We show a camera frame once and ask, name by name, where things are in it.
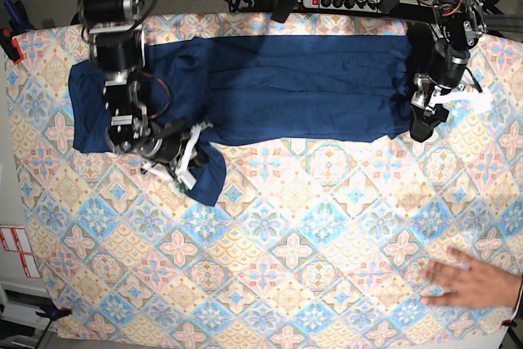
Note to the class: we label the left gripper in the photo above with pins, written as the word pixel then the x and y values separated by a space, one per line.
pixel 428 112

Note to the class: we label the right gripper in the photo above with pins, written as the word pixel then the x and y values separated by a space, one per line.
pixel 149 140

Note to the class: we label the blue long-sleeve T-shirt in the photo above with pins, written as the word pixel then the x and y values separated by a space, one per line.
pixel 260 88

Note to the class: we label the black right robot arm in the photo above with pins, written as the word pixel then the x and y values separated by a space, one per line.
pixel 116 42

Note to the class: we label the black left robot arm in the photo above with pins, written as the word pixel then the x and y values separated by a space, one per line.
pixel 460 25

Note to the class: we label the person's bare hand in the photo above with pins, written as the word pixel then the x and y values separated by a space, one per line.
pixel 477 285

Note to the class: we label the white power strip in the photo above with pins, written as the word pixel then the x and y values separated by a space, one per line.
pixel 342 5

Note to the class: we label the patterned tile tablecloth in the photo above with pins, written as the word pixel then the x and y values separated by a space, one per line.
pixel 312 244

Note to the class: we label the white labels with red print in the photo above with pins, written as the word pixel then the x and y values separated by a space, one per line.
pixel 14 239

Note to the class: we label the red clamp at left edge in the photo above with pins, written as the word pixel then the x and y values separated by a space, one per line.
pixel 11 47

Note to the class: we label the orange clamp lower right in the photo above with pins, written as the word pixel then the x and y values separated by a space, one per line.
pixel 512 324

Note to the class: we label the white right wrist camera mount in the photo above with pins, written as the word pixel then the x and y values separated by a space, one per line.
pixel 178 175

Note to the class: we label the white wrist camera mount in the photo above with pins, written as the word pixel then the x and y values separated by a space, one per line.
pixel 481 102
pixel 178 175

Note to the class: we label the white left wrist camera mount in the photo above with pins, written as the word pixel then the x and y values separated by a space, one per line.
pixel 481 102

